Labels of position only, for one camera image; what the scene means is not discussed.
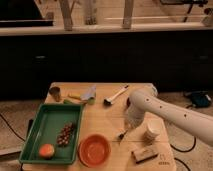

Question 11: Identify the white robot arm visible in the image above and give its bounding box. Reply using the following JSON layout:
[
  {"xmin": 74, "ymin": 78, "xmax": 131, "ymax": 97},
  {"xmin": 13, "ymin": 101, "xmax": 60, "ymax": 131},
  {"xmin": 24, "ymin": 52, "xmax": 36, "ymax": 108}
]
[{"xmin": 126, "ymin": 85, "xmax": 213, "ymax": 147}]

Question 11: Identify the brown rectangular sponge block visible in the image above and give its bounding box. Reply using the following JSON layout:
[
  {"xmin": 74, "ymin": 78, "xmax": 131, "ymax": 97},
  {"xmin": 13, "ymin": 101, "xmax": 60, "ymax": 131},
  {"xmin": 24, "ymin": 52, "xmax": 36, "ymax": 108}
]
[{"xmin": 132, "ymin": 147, "xmax": 158, "ymax": 164}]

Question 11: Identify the black cable on floor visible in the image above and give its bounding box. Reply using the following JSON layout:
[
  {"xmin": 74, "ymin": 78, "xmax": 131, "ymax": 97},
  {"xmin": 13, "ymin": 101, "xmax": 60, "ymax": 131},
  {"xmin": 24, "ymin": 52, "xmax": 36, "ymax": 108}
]
[{"xmin": 170, "ymin": 134, "xmax": 197, "ymax": 154}]

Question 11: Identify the white handled dish brush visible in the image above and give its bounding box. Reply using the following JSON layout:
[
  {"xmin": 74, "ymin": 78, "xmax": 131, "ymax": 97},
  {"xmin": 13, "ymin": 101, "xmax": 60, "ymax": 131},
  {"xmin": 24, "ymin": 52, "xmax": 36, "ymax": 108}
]
[{"xmin": 103, "ymin": 85, "xmax": 128, "ymax": 106}]

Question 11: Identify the metal fork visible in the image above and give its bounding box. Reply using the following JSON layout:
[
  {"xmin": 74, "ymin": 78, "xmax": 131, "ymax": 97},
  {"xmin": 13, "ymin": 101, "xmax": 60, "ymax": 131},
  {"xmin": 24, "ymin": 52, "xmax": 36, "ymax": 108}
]
[{"xmin": 118, "ymin": 129, "xmax": 130, "ymax": 141}]

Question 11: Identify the green vegetable toy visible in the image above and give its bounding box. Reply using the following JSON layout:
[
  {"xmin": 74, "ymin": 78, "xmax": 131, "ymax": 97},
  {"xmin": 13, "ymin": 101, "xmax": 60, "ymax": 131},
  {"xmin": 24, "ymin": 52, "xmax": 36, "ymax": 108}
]
[{"xmin": 63, "ymin": 99, "xmax": 87, "ymax": 105}]

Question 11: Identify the blue object on floor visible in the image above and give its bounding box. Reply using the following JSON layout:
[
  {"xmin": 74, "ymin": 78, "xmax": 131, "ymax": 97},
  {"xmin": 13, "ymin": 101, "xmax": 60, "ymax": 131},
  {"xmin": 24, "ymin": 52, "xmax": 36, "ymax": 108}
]
[{"xmin": 189, "ymin": 92, "xmax": 212, "ymax": 108}]

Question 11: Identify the yellow banana toy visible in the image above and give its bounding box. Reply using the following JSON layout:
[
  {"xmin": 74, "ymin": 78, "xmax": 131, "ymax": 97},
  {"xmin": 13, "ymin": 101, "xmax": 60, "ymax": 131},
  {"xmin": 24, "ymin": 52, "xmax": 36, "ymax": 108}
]
[{"xmin": 68, "ymin": 94, "xmax": 81, "ymax": 100}]

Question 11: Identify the orange peach fruit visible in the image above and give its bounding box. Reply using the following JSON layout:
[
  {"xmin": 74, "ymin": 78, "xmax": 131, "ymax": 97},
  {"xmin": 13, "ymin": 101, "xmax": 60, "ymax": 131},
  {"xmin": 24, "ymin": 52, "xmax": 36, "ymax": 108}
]
[{"xmin": 39, "ymin": 144, "xmax": 55, "ymax": 159}]

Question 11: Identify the orange bowl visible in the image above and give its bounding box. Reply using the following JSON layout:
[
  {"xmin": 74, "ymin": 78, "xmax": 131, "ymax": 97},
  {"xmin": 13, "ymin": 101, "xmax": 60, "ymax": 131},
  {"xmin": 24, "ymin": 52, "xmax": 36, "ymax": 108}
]
[{"xmin": 78, "ymin": 134, "xmax": 111, "ymax": 168}]

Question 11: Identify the bunch of dark grapes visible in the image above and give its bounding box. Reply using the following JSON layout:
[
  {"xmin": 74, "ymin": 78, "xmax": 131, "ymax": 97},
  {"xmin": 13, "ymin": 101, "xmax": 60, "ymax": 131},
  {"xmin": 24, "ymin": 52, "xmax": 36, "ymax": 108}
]
[{"xmin": 56, "ymin": 122, "xmax": 75, "ymax": 147}]

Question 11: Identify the green plastic tray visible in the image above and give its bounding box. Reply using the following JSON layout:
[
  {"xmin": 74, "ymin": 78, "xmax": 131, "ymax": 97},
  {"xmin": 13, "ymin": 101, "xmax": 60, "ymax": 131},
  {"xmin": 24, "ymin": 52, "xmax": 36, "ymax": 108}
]
[{"xmin": 19, "ymin": 104, "xmax": 83, "ymax": 165}]

